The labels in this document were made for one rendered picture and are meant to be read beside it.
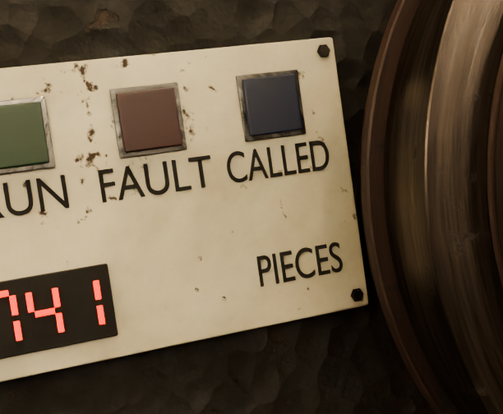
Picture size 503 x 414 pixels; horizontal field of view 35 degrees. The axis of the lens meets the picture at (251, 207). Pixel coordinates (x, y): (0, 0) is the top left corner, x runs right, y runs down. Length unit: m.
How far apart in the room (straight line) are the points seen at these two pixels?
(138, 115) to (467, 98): 0.19
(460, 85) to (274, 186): 0.15
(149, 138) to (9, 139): 0.08
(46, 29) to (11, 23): 0.02
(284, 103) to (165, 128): 0.08
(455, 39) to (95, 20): 0.22
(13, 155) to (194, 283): 0.13
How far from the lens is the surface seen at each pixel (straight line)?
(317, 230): 0.52
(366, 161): 0.46
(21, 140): 0.48
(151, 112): 0.49
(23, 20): 0.51
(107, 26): 0.52
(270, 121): 0.51
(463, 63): 0.42
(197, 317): 0.50
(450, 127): 0.41
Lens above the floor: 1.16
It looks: 3 degrees down
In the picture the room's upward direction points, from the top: 8 degrees counter-clockwise
